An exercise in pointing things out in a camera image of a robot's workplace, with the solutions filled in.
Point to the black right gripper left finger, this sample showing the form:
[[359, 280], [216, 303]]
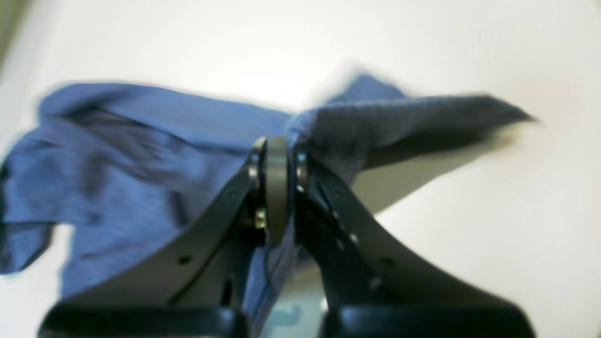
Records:
[[195, 286]]

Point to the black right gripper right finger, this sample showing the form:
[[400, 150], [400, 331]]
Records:
[[375, 287]]

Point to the dark blue t-shirt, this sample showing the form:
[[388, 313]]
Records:
[[133, 166]]

